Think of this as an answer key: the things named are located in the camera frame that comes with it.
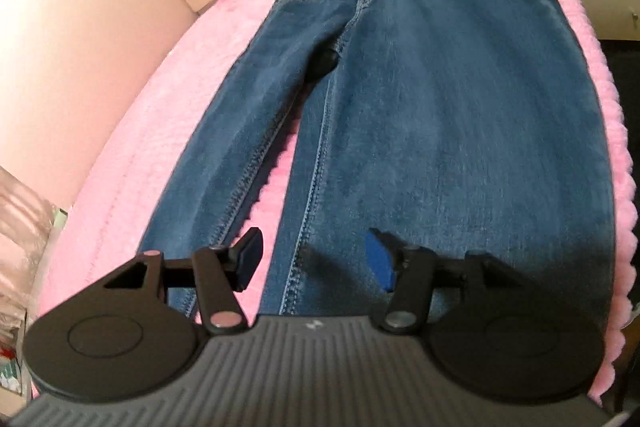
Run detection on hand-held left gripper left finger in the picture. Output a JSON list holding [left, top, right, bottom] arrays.
[[102, 227, 266, 336]]

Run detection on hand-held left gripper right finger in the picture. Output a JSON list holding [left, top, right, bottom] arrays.
[[365, 228, 527, 336]]

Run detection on blue jeans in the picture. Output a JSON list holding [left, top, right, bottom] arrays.
[[135, 0, 617, 324]]

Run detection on pink fluffy blanket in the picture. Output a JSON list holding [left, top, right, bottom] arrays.
[[32, 0, 640, 409]]

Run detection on clear plastic bag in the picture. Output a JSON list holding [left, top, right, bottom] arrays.
[[0, 164, 72, 394]]

